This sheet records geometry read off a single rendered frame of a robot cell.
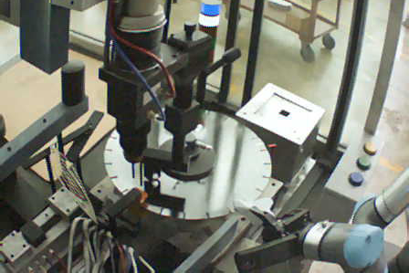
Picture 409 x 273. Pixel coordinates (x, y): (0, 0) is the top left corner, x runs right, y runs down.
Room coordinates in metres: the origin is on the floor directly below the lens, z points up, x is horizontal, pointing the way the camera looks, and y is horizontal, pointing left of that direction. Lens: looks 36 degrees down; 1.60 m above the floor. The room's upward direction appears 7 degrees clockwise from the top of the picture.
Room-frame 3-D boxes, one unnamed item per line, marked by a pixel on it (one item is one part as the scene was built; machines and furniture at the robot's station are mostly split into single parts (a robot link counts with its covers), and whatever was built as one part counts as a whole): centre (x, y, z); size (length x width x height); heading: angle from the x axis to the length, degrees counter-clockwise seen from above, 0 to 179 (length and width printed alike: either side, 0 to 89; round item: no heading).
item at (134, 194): (0.59, 0.12, 0.95); 0.10 x 0.03 x 0.07; 151
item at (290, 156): (1.02, -0.19, 0.82); 0.18 x 0.18 x 0.15; 61
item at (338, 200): (0.86, -0.40, 0.82); 0.28 x 0.11 x 0.15; 151
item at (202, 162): (0.76, 0.03, 0.96); 0.11 x 0.11 x 0.03
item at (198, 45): (0.68, 0.04, 1.17); 0.06 x 0.05 x 0.20; 142
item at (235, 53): (0.70, 0.00, 1.21); 0.08 x 0.06 x 0.03; 151
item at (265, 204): (0.63, -0.11, 0.96); 0.09 x 0.06 x 0.03; 41
